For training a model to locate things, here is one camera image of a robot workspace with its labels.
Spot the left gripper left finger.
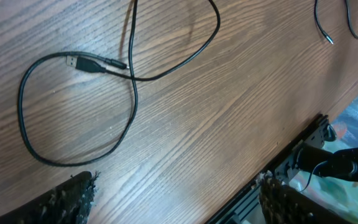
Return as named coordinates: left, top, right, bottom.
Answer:
left=0, top=171, right=100, bottom=224

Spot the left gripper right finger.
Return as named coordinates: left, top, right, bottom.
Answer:
left=259, top=177, right=349, bottom=224

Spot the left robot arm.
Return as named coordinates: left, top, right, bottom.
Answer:
left=0, top=144, right=358, bottom=223

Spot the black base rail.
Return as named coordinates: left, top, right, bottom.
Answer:
left=207, top=114, right=329, bottom=223

